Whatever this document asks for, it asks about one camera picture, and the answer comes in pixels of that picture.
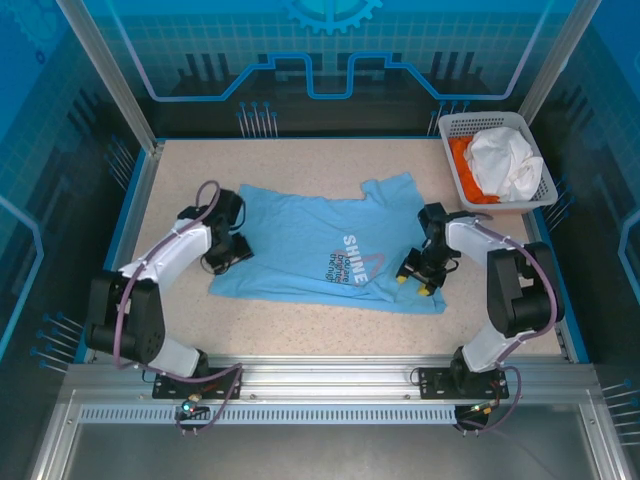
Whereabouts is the grey slotted cable duct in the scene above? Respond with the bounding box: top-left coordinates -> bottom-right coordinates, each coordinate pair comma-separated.
78,404 -> 459,426

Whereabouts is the aluminium frame post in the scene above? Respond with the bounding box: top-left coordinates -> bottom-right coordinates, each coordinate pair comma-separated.
53,0 -> 166,156
501,0 -> 604,156

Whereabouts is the white plastic laundry basket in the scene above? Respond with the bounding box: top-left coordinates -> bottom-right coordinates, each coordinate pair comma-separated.
437,111 -> 560,217

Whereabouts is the aluminium table side rail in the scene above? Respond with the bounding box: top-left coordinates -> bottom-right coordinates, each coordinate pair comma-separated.
82,144 -> 164,364
524,209 -> 576,362

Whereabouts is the grey metal bench panel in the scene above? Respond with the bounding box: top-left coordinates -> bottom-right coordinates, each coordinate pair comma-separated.
64,422 -> 601,480

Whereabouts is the orange t-shirt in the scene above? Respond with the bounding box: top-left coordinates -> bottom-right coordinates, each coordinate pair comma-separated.
448,135 -> 501,205

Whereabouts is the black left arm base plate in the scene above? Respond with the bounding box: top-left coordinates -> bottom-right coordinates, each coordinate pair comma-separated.
152,367 -> 244,400

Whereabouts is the white t-shirt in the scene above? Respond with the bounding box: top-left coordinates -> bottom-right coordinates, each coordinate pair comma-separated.
463,125 -> 545,204

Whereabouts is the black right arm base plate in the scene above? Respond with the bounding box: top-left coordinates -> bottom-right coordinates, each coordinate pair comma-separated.
417,366 -> 510,400

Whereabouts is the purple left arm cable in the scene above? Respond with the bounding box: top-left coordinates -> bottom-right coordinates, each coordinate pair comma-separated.
112,179 -> 245,437

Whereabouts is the light blue t-shirt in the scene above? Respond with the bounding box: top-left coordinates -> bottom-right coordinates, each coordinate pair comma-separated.
207,172 -> 447,315

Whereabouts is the aluminium mounting rail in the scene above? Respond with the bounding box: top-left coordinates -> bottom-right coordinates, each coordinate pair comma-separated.
64,353 -> 597,402

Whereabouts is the cable connector plug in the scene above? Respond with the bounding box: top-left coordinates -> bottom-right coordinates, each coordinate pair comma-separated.
177,394 -> 209,419
457,399 -> 502,419

